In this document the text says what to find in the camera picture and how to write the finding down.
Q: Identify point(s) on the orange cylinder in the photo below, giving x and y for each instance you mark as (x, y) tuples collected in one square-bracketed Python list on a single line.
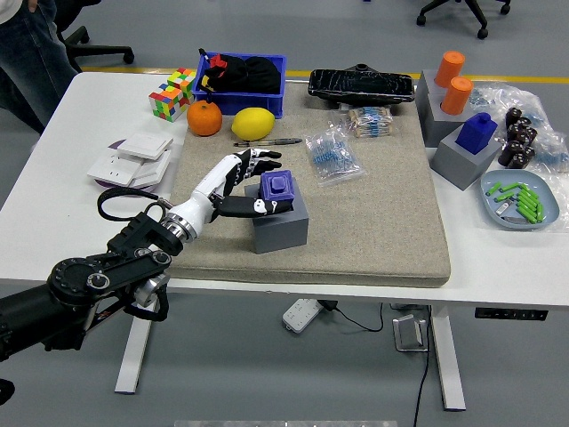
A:
[(457, 95), (450, 69)]

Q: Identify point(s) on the black wrapped keyboard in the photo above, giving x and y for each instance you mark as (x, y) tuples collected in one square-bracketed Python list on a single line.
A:
[(360, 86)]

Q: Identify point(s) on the small colourful puzzle cube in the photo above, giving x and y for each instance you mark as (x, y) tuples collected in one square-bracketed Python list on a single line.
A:
[(182, 80)]

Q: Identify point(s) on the white power strip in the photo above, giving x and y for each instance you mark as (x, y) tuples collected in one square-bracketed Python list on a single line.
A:
[(301, 315)]

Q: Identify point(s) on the small white usb stick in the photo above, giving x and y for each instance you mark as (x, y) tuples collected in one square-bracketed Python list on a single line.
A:
[(504, 208)]

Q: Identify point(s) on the white table leg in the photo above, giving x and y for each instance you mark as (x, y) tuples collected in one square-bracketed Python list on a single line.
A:
[(135, 351), (449, 360)]

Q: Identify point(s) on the purple plate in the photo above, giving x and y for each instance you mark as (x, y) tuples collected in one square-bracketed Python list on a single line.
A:
[(106, 184)]

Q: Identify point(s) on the yellow lemon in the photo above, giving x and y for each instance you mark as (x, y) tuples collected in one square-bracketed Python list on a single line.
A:
[(252, 124)]

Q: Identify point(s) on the black cloth bundle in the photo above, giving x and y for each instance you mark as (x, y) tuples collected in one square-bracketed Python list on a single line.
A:
[(253, 75)]

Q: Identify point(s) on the green battery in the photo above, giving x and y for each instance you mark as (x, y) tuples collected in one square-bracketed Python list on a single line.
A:
[(529, 192), (530, 200), (509, 187), (529, 207), (528, 213), (506, 196), (493, 189)]

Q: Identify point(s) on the white blank switch plate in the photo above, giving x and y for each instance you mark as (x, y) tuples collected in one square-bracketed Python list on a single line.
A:
[(144, 146)]

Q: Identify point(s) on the grey-brown mat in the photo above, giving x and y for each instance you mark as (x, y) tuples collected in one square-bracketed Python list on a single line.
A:
[(364, 231)]

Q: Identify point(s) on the bag of blue resistors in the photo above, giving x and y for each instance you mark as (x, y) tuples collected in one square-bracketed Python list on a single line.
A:
[(333, 155)]

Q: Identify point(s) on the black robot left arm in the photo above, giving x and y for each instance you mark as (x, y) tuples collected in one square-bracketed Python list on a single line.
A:
[(133, 240)]

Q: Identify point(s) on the orange fruit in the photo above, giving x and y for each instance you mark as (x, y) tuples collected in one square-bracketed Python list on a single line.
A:
[(204, 119)]

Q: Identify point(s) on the black pen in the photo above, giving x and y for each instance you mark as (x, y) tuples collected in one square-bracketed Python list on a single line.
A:
[(275, 142)]

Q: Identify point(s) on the grey cylinder holder block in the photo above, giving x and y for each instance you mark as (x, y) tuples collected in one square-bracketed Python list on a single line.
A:
[(438, 129), (424, 91)]

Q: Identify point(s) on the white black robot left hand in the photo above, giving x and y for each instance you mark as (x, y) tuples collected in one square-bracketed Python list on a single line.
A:
[(209, 187)]

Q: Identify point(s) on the blue plastic bin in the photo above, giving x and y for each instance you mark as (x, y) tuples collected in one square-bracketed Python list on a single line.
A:
[(253, 104)]

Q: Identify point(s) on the blue-grey plate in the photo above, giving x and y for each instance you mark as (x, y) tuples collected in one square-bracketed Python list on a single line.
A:
[(549, 200)]

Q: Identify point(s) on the silver metal blade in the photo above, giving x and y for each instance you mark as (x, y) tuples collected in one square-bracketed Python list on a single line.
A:
[(515, 219)]

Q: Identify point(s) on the black desk control panel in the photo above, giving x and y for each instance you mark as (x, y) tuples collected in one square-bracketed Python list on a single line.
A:
[(511, 313)]

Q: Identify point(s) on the large colourful puzzle cube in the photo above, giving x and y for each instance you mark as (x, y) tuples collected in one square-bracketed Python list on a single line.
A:
[(166, 104)]

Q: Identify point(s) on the blue square seal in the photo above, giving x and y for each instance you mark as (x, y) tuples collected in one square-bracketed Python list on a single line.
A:
[(475, 133), (280, 189)]

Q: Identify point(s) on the person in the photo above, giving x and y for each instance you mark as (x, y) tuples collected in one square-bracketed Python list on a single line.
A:
[(26, 58)]

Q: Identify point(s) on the red cloth piece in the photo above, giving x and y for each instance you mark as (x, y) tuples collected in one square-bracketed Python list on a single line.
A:
[(218, 61)]

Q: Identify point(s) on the white socket plate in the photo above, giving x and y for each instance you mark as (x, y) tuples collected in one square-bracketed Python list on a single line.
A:
[(111, 166)]

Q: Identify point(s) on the clear plastic bags pile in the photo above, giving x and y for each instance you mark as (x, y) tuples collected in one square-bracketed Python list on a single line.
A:
[(515, 95)]

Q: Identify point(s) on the grey seal holder block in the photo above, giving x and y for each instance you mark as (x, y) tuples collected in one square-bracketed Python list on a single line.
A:
[(282, 233), (458, 166)]

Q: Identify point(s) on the silver metal stand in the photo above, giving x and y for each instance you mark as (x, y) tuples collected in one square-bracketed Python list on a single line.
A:
[(409, 333)]

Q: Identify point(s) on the black office chair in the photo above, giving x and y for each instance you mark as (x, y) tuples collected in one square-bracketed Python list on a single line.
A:
[(471, 9), (84, 46)]

